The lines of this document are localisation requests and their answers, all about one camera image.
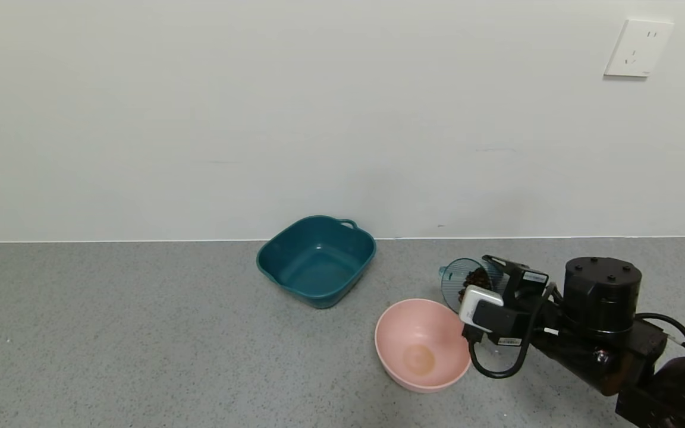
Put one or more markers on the teal square plastic basin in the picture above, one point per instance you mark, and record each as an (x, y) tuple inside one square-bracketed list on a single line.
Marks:
[(319, 267)]

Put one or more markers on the translucent teal plastic cup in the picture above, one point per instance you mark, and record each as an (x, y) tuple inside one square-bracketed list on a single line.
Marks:
[(454, 282)]

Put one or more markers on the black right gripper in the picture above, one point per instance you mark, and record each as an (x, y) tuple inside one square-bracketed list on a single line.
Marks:
[(525, 277)]

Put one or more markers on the white wall socket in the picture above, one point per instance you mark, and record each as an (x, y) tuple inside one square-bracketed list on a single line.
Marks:
[(638, 49)]

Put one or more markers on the pink plastic bowl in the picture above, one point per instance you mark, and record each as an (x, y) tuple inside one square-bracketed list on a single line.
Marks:
[(423, 345)]

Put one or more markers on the brown solid pellets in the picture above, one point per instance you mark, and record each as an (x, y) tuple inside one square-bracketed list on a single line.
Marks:
[(476, 279)]

